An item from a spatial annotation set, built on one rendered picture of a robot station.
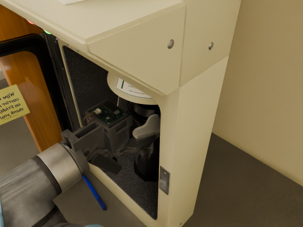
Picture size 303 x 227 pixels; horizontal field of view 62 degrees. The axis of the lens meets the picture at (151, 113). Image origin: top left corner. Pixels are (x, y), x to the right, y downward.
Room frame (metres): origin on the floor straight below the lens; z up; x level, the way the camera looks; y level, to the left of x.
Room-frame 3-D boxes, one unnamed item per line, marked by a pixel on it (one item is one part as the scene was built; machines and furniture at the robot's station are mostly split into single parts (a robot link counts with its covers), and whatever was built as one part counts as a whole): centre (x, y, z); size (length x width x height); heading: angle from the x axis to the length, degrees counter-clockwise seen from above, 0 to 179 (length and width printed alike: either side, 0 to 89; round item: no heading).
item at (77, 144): (0.32, 0.10, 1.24); 0.12 x 0.08 x 0.09; 136
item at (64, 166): (0.26, 0.16, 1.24); 0.08 x 0.05 x 0.08; 46
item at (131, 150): (0.34, 0.04, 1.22); 0.09 x 0.05 x 0.02; 112
